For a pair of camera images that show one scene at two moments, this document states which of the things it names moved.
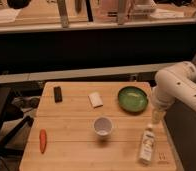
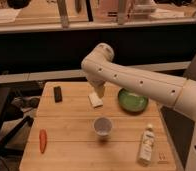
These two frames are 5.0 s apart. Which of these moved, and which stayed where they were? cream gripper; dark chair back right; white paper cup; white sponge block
Moved: cream gripper
Stayed: dark chair back right; white paper cup; white sponge block
